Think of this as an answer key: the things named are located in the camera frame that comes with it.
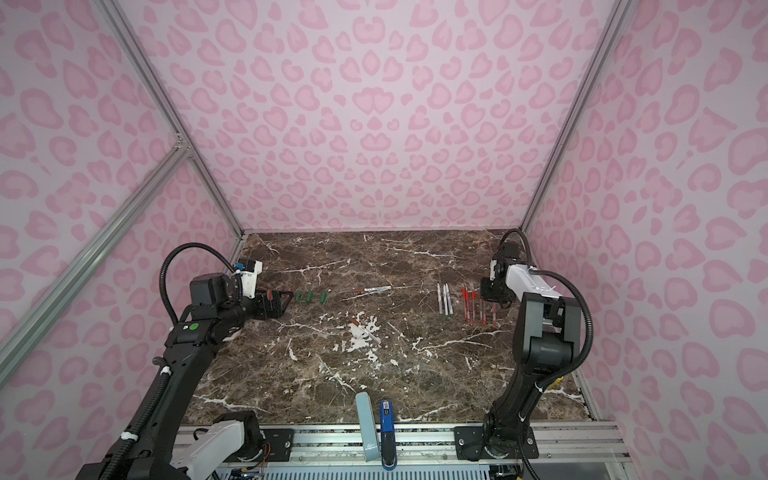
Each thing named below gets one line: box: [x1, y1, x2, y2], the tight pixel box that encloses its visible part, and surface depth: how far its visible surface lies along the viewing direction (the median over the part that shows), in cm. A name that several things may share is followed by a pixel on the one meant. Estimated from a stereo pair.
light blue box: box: [356, 392, 379, 462], surface depth 75 cm
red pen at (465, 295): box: [461, 288, 469, 320], surface depth 100 cm
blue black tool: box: [380, 400, 397, 471], surface depth 73 cm
